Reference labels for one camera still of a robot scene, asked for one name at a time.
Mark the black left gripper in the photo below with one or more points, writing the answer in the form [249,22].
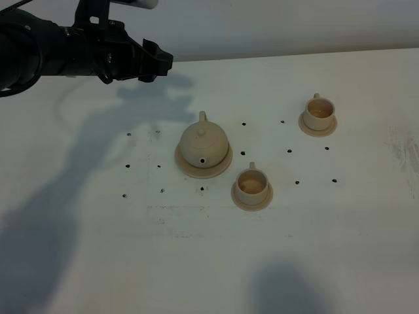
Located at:
[97,46]

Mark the beige ceramic teapot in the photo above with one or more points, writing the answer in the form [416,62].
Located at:
[203,144]

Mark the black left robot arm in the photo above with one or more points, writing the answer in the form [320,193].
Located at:
[30,48]

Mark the beige teapot saucer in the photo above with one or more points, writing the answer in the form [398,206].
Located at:
[202,173]

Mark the near beige teacup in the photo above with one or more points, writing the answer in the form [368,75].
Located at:
[252,180]

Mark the beige teacup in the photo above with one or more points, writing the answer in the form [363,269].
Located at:
[252,180]
[319,113]

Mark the far beige teacup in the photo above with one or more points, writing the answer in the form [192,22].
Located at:
[319,113]

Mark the near beige cup saucer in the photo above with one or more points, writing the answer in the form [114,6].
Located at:
[252,202]

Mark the beige cup saucer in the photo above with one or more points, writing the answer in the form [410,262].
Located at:
[252,202]
[318,133]

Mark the far beige cup saucer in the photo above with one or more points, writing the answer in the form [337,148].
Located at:
[318,133]

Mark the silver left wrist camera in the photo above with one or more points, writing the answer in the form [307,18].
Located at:
[144,4]

